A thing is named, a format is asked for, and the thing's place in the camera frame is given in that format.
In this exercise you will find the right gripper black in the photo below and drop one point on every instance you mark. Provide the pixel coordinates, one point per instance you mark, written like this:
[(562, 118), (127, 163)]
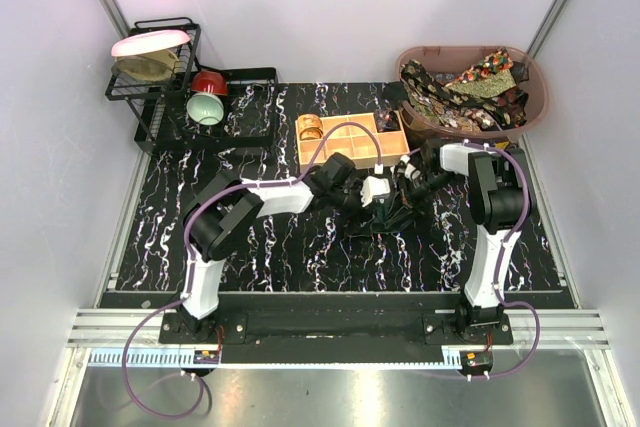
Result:
[(410, 198)]

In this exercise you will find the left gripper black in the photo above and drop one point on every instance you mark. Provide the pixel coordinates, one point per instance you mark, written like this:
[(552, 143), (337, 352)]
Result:
[(358, 208)]

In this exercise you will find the dark green fern tie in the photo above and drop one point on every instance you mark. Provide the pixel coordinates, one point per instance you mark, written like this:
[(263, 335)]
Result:
[(379, 220)]

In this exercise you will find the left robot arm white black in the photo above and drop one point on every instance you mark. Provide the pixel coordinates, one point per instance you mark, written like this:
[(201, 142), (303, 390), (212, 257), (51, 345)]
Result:
[(217, 219)]

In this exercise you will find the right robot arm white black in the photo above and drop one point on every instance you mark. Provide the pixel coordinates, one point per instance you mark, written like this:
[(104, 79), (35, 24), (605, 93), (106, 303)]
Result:
[(499, 200)]

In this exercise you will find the pile of patterned ties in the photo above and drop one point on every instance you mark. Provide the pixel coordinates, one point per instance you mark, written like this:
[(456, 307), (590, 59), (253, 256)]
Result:
[(484, 97)]

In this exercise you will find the wooden compartment box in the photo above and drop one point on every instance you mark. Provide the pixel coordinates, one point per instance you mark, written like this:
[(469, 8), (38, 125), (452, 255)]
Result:
[(353, 142)]

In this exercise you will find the brown plastic basket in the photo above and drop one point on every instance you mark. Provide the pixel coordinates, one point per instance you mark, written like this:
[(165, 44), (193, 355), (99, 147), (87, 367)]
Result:
[(454, 60)]

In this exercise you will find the black marble pattern mat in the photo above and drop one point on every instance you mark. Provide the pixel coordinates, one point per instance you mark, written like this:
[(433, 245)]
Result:
[(284, 253)]

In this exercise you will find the rolled dark patterned tie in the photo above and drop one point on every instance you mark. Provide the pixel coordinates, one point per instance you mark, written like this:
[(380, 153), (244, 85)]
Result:
[(386, 121)]

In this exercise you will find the rolled orange tie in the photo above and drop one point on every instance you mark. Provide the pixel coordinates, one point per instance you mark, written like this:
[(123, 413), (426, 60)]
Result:
[(310, 127)]

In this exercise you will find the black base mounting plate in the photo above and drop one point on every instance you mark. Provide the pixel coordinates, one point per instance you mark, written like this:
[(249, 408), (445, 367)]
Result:
[(330, 319)]

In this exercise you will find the light green bowl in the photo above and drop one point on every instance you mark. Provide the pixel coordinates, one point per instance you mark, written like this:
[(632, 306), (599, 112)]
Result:
[(205, 109)]

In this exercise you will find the red bowl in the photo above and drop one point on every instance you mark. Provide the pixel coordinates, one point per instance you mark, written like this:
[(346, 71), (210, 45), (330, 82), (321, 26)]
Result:
[(210, 82)]

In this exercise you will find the beige plate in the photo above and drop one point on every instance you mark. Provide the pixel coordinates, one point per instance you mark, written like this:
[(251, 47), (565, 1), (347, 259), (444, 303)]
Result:
[(154, 66)]

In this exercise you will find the pink plate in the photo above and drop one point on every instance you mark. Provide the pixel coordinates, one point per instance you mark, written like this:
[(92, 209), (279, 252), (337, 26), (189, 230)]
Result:
[(149, 42)]

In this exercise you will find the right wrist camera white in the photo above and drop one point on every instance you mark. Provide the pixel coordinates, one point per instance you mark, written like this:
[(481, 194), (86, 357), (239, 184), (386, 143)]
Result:
[(406, 169)]

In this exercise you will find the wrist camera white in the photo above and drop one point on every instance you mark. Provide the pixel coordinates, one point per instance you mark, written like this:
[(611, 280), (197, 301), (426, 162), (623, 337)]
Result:
[(406, 169), (374, 189)]

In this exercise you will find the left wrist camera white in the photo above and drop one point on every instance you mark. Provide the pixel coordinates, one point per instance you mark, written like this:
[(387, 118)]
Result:
[(374, 189)]

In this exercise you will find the black wire dish rack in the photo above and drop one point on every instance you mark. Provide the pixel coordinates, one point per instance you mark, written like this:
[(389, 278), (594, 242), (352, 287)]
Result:
[(170, 87)]

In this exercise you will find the aluminium rail frame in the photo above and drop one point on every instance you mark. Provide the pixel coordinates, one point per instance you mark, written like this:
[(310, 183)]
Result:
[(370, 341)]

